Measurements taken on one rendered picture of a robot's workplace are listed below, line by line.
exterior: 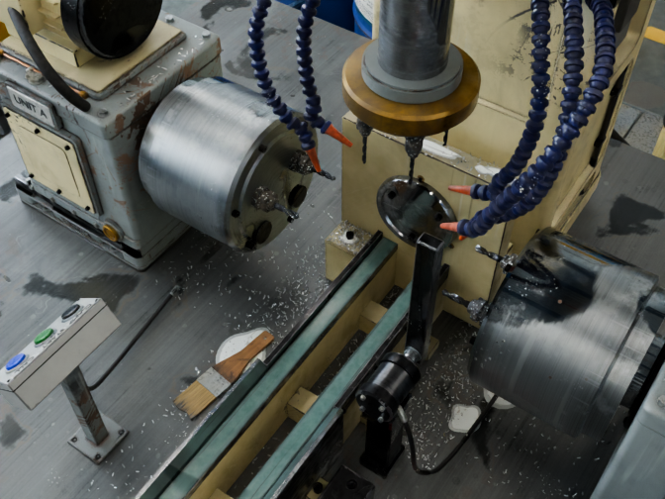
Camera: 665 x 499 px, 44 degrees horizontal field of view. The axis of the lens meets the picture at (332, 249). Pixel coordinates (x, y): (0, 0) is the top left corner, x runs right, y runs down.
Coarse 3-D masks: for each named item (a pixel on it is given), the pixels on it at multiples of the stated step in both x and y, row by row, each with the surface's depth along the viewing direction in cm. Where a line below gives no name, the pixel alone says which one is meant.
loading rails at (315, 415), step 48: (384, 240) 144; (336, 288) 137; (384, 288) 148; (288, 336) 130; (336, 336) 138; (384, 336) 131; (240, 384) 124; (288, 384) 129; (336, 384) 126; (192, 432) 119; (240, 432) 121; (336, 432) 123; (192, 480) 116; (288, 480) 114
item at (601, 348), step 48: (576, 240) 115; (528, 288) 107; (576, 288) 106; (624, 288) 106; (480, 336) 110; (528, 336) 107; (576, 336) 104; (624, 336) 103; (480, 384) 117; (528, 384) 109; (576, 384) 105; (624, 384) 103; (576, 432) 109
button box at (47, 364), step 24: (96, 312) 115; (72, 336) 112; (96, 336) 115; (24, 360) 110; (48, 360) 110; (72, 360) 112; (0, 384) 109; (24, 384) 108; (48, 384) 110; (24, 408) 109
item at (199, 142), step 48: (192, 96) 131; (240, 96) 132; (144, 144) 133; (192, 144) 128; (240, 144) 125; (288, 144) 132; (192, 192) 129; (240, 192) 127; (288, 192) 140; (240, 240) 134
